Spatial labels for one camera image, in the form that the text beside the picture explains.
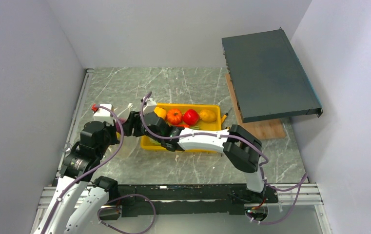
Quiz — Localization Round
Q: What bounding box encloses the yellow bell pepper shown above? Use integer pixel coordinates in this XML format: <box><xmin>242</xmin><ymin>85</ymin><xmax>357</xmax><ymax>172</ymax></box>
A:
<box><xmin>154</xmin><ymin>107</ymin><xmax>167</xmax><ymax>120</ymax></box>

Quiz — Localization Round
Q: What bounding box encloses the clear dotted zip top bag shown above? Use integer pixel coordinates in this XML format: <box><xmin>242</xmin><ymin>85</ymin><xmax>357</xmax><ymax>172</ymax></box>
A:
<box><xmin>116</xmin><ymin>103</ymin><xmax>139</xmax><ymax>159</ymax></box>

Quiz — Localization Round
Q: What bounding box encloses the red toy tomato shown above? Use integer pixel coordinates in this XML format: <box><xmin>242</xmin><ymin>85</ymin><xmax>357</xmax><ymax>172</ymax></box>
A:
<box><xmin>182</xmin><ymin>109</ymin><xmax>199</xmax><ymax>126</ymax></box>

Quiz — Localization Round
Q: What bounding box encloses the purple toy onion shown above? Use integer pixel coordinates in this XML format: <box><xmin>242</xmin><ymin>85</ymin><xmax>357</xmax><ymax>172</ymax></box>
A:
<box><xmin>116</xmin><ymin>118</ymin><xmax>127</xmax><ymax>125</ymax></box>

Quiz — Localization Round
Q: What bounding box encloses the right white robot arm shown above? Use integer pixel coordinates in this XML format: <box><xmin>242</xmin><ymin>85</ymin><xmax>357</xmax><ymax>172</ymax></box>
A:
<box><xmin>117</xmin><ymin>111</ymin><xmax>266</xmax><ymax>202</ymax></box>

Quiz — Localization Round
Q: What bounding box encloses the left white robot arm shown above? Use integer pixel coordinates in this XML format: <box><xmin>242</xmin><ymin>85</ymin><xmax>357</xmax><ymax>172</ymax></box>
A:
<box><xmin>35</xmin><ymin>120</ymin><xmax>123</xmax><ymax>234</ymax></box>

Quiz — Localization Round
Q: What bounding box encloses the yellow plastic tray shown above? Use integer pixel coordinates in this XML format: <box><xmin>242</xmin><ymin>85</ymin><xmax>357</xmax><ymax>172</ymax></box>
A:
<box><xmin>140</xmin><ymin>103</ymin><xmax>222</xmax><ymax>154</ymax></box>

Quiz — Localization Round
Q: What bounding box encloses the orange toy pumpkin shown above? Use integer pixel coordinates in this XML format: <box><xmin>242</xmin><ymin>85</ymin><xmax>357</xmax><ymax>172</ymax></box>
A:
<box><xmin>166</xmin><ymin>109</ymin><xmax>182</xmax><ymax>125</ymax></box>

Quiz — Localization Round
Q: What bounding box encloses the orange toy carrot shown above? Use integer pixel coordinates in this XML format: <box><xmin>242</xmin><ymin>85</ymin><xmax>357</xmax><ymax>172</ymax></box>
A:
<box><xmin>176</xmin><ymin>124</ymin><xmax>200</xmax><ymax>130</ymax></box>

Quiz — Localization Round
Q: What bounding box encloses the brown toy potato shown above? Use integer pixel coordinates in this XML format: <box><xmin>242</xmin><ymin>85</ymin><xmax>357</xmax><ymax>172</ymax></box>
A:
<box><xmin>199</xmin><ymin>109</ymin><xmax>217</xmax><ymax>122</ymax></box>

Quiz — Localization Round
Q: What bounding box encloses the wooden board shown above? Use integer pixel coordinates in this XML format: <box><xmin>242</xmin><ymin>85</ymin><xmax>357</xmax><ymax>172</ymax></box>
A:
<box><xmin>225</xmin><ymin>74</ymin><xmax>286</xmax><ymax>140</ymax></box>

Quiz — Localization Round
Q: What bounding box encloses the dark green rack box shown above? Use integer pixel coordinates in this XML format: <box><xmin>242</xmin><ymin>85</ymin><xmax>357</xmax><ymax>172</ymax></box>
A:
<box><xmin>222</xmin><ymin>28</ymin><xmax>323</xmax><ymax>123</ymax></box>

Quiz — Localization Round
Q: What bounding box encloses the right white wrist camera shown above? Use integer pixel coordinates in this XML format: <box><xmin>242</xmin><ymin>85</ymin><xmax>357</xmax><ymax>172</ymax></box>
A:
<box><xmin>142</xmin><ymin>97</ymin><xmax>157</xmax><ymax>115</ymax></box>

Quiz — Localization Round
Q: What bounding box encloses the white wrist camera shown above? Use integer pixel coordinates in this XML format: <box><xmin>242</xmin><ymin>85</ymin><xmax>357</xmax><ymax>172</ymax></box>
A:
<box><xmin>91</xmin><ymin>103</ymin><xmax>113</xmax><ymax>122</ymax></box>
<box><xmin>142</xmin><ymin>97</ymin><xmax>157</xmax><ymax>115</ymax></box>

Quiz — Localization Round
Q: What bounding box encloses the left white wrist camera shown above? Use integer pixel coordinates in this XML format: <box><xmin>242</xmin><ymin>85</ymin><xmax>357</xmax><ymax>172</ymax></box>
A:
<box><xmin>91</xmin><ymin>103</ymin><xmax>113</xmax><ymax>122</ymax></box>

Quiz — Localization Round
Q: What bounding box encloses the aluminium side rail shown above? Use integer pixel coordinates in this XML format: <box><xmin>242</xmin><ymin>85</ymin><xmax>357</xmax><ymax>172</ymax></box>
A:
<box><xmin>55</xmin><ymin>68</ymin><xmax>94</xmax><ymax>178</ymax></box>

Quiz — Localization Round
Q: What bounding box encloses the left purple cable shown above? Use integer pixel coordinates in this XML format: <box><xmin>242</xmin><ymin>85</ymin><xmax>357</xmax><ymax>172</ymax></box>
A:
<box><xmin>39</xmin><ymin>104</ymin><xmax>157</xmax><ymax>234</ymax></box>

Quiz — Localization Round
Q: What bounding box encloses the yellow handled screwdriver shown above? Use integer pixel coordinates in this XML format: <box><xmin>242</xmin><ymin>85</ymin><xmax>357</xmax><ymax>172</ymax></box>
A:
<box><xmin>221</xmin><ymin>107</ymin><xmax>233</xmax><ymax>124</ymax></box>

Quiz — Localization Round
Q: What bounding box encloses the black base frame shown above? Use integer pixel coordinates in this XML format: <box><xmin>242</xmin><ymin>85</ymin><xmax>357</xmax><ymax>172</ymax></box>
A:
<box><xmin>99</xmin><ymin>183</ymin><xmax>278</xmax><ymax>220</ymax></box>

